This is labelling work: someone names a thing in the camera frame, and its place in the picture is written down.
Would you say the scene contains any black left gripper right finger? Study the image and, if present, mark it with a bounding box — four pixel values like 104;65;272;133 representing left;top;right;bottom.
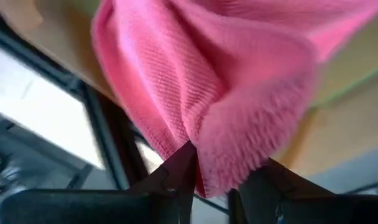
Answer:
229;158;334;224

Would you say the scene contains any beige wooden desk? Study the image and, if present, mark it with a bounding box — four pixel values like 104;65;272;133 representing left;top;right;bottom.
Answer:
0;0;378;178

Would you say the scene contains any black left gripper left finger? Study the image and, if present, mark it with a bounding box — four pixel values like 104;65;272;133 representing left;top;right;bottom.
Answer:
128;141;198;224

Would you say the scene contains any pink microfiber towel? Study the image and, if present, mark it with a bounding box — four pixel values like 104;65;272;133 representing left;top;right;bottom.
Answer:
91;0;378;198

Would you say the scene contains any black desk underframe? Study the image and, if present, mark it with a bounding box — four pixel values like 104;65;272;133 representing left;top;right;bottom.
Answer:
0;9;149;190

